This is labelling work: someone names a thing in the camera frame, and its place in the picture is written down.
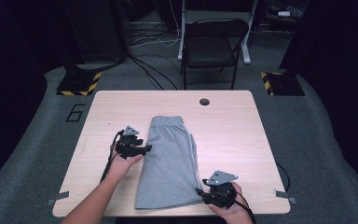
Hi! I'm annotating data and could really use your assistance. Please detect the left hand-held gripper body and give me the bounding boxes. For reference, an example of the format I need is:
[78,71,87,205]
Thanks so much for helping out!
[114,125,145,161]

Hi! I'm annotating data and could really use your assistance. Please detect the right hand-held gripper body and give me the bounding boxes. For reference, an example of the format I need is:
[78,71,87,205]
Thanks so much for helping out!
[200,170,239,210]

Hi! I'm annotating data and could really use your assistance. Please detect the grey shorts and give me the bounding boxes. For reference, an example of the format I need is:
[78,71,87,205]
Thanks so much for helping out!
[134,115,204,210]

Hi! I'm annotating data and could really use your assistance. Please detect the person's left hand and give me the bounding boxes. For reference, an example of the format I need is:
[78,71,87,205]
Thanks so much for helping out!
[107,145,145,185]

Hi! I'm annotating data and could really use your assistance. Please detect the person's right hand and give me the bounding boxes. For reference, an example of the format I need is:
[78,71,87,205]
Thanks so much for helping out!
[208,181,255,224]

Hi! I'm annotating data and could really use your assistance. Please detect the black stand base striped edge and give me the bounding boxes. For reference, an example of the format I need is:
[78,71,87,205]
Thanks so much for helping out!
[55,71,103,97]
[260,71,306,97]

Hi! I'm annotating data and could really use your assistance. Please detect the black folding chair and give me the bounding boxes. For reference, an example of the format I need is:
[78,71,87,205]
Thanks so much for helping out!
[176,0,259,65]
[180,18,250,91]

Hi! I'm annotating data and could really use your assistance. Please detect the large black panel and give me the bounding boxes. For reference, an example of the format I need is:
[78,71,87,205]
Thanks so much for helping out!
[62,0,129,73]

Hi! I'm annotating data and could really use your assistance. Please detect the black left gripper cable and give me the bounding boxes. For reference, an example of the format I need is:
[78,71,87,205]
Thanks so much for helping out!
[100,130,125,184]

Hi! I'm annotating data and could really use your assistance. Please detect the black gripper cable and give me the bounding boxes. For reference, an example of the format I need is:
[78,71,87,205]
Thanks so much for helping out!
[100,130,125,184]
[213,189,257,224]

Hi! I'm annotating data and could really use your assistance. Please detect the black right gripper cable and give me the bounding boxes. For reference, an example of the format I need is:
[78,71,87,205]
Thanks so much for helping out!
[213,189,257,224]

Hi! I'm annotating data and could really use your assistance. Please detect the black cable beside table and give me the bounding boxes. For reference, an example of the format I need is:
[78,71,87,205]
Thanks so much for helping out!
[275,162,292,192]

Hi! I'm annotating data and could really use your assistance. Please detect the grey metal table bracket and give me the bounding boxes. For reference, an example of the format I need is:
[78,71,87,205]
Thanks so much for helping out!
[273,188,298,204]
[46,190,70,207]

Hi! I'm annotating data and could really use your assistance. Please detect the black floor cables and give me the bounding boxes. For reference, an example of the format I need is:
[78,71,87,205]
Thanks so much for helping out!
[126,21,185,91]

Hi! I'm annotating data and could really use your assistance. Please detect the white floor cable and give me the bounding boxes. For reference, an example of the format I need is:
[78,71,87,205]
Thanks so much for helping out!
[130,0,183,49]

